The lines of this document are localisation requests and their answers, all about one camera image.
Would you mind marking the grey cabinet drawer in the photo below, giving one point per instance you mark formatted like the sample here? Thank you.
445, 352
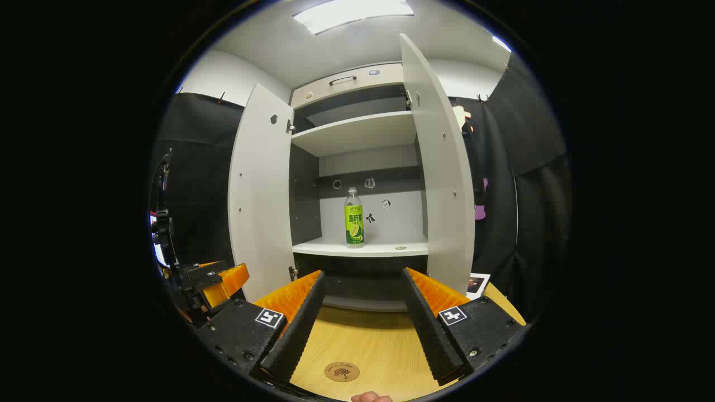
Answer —
357, 89

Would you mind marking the white cabinet shelf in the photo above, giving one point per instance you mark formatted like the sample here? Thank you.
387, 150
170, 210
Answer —
357, 133
380, 247

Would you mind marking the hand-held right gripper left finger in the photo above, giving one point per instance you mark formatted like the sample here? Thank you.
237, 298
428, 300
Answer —
296, 335

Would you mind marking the grey cabinet door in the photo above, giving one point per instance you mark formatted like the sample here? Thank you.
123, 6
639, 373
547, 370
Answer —
260, 195
441, 184

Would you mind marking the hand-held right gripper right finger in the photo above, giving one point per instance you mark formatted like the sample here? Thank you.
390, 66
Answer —
433, 335

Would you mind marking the small ceiling light panel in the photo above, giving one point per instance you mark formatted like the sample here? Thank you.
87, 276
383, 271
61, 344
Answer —
501, 43

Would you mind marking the green label plastic bottle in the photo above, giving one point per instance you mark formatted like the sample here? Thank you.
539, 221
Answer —
354, 223

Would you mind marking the large ceiling light panel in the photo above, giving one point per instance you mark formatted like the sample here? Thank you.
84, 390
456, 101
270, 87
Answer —
352, 14

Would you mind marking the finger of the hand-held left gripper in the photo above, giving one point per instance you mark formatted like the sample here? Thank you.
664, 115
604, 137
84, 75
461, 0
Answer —
226, 282

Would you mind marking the round cork coaster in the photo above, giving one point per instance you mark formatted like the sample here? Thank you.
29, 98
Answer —
342, 372

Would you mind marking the grey cabinet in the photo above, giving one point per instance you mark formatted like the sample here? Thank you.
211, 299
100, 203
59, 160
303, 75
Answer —
363, 134

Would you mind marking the white book photo cover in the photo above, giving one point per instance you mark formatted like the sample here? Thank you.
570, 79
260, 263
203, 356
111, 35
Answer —
477, 286

